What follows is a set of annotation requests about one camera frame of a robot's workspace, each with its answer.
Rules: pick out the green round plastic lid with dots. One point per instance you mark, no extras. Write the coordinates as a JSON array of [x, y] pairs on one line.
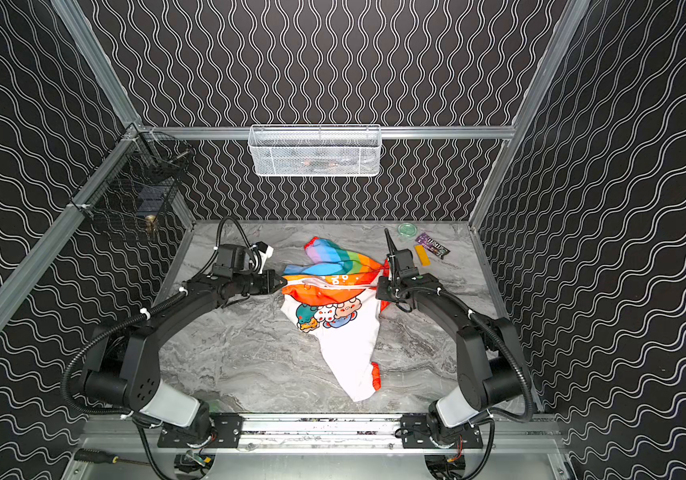
[[407, 230]]

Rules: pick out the yellow rectangular block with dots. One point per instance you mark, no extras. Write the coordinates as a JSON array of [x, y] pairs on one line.
[[422, 255]]

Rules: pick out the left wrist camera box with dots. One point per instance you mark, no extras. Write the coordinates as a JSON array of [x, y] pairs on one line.
[[263, 251]]

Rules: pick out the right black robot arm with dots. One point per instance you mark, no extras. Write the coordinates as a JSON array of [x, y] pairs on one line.
[[492, 379]]

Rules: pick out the purple M&M's candy packet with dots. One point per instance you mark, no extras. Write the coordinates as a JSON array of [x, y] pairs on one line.
[[432, 245]]

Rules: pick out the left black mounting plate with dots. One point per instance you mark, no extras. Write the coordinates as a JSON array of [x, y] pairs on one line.
[[221, 430]]

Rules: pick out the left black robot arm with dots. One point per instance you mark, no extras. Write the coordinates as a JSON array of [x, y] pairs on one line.
[[117, 372]]

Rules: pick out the black mounting plate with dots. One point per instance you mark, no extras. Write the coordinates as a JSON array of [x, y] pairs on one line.
[[425, 431], [221, 430]]

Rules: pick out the black wire wall basket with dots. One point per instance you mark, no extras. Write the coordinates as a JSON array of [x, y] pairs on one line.
[[145, 181]]

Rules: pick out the rainbow cartoon kids jacket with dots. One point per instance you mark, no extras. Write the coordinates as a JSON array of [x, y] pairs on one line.
[[333, 299]]

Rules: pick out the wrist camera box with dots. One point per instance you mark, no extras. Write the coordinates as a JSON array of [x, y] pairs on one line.
[[263, 251], [401, 262]]

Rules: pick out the brass knob in basket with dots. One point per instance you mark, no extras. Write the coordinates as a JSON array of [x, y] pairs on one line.
[[151, 224]]

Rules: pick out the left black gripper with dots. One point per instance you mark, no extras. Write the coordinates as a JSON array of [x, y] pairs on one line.
[[267, 282]]

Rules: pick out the white wire mesh basket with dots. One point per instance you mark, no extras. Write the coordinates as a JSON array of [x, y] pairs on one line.
[[316, 150]]

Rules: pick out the yellow handled screwdriver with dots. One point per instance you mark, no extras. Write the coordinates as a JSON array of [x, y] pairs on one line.
[[102, 457]]

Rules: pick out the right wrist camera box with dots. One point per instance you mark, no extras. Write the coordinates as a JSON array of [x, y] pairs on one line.
[[401, 262]]

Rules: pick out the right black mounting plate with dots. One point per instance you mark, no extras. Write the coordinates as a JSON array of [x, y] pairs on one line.
[[425, 431]]

